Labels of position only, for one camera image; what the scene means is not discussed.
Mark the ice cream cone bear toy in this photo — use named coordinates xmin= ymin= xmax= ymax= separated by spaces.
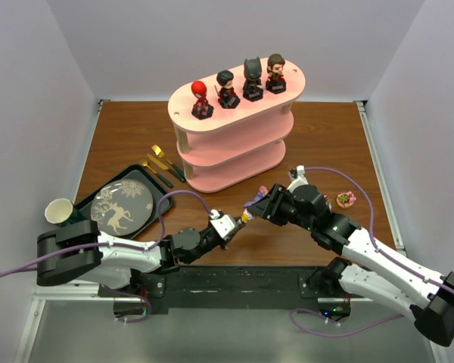
xmin=241 ymin=209 xmax=256 ymax=224

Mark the pink bear strawberry tart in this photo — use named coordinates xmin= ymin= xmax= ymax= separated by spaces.
xmin=336 ymin=191 xmax=357 ymax=209

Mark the red spider hero figure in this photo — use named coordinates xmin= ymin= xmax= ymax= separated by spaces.
xmin=191 ymin=80 xmax=214 ymax=119

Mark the black haired red figure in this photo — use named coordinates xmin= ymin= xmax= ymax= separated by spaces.
xmin=214 ymin=70 xmax=241 ymax=109

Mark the dark bat hero figure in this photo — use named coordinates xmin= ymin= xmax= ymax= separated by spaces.
xmin=242 ymin=57 xmax=263 ymax=102

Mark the brown haired hero figure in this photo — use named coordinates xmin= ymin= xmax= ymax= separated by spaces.
xmin=265 ymin=54 xmax=287 ymax=94

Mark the pink bear cake square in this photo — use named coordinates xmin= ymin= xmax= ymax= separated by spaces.
xmin=324 ymin=194 xmax=332 ymax=209

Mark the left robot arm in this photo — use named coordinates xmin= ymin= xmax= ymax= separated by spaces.
xmin=36 ymin=213 xmax=245 ymax=289

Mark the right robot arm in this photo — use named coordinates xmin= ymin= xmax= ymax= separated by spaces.
xmin=241 ymin=185 xmax=454 ymax=347

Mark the pink three-tier shelf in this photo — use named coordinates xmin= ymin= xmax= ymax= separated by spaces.
xmin=167 ymin=61 xmax=306 ymax=193

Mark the purple bunny pink cotton candy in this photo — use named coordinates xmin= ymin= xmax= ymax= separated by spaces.
xmin=244 ymin=185 xmax=269 ymax=208

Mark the round deer pattern plate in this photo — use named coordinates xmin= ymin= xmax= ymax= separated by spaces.
xmin=90 ymin=178 xmax=154 ymax=237

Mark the dark green glass cup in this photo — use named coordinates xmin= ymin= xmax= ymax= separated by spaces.
xmin=60 ymin=206 xmax=86 ymax=227

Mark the white paper cup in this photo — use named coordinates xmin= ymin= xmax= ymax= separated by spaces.
xmin=44 ymin=198 xmax=73 ymax=225

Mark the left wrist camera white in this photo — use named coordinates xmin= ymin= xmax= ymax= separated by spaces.
xmin=209 ymin=209 xmax=235 ymax=240

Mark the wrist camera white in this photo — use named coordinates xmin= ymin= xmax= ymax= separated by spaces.
xmin=209 ymin=209 xmax=235 ymax=240
xmin=287 ymin=165 xmax=309 ymax=193

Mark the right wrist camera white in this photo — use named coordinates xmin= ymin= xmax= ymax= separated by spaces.
xmin=287 ymin=165 xmax=309 ymax=193

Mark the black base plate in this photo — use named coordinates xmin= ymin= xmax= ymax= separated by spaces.
xmin=98 ymin=265 xmax=347 ymax=318

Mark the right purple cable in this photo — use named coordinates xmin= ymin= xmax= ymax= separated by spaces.
xmin=290 ymin=166 xmax=454 ymax=337

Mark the purple cable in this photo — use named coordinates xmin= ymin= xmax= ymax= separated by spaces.
xmin=290 ymin=166 xmax=454 ymax=337
xmin=0 ymin=190 xmax=220 ymax=326

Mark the gold knife green handle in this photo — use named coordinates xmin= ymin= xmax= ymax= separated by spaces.
xmin=147 ymin=154 xmax=173 ymax=188

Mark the gold fork green handle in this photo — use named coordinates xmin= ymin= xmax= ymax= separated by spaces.
xmin=151 ymin=144 xmax=186 ymax=182

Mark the gold spoon green handle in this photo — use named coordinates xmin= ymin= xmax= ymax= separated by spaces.
xmin=138 ymin=158 xmax=161 ymax=179

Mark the aluminium frame rail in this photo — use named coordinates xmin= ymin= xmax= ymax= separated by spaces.
xmin=353 ymin=98 xmax=451 ymax=363

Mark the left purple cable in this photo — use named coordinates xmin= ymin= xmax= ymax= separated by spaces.
xmin=0 ymin=190 xmax=220 ymax=326

